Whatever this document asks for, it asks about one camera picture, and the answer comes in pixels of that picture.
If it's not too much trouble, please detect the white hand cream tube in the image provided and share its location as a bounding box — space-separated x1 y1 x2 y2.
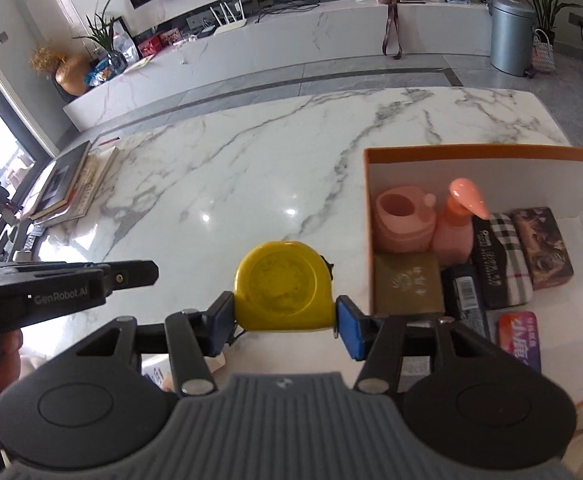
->
141 354 176 392

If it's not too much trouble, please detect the dark blue cylindrical bottle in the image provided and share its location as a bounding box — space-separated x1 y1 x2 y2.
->
440 264 490 339

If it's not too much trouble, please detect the yellow tape measure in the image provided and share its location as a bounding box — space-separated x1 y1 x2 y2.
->
234 242 336 332

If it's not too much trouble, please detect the brown cardboard small box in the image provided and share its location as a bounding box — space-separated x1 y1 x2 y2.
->
371 252 444 318

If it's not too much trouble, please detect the pink plastic jug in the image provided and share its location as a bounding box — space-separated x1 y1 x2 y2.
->
374 185 437 254

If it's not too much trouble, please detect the stack of books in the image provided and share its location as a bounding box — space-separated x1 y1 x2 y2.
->
22 139 118 228

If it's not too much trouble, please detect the pink pump bottle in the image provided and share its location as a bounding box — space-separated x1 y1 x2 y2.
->
430 178 489 269

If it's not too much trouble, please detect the red blue floss box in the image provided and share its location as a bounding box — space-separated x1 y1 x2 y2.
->
497 311 542 373

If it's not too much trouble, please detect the plaid pattern black box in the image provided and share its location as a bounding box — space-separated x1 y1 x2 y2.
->
470 214 533 310

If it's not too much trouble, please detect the orange cardboard shoe box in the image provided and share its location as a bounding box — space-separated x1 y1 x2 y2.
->
363 144 583 404

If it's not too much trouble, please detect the brown patterned card box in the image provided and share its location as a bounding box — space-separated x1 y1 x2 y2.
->
511 207 573 290

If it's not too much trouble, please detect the golden vase with flowers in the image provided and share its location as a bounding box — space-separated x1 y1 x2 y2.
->
28 46 90 96

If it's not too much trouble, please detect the green leafy plant vase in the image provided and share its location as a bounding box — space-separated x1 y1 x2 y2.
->
76 0 128 76

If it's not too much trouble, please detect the white wifi router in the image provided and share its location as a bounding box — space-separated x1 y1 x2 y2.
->
209 0 247 36

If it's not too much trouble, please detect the woven small basket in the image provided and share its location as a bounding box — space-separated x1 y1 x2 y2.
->
532 28 556 74

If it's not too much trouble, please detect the grey metal trash bin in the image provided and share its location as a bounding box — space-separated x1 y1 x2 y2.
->
489 0 535 77

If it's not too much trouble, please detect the brown hanging strap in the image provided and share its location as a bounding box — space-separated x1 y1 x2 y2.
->
375 0 405 60

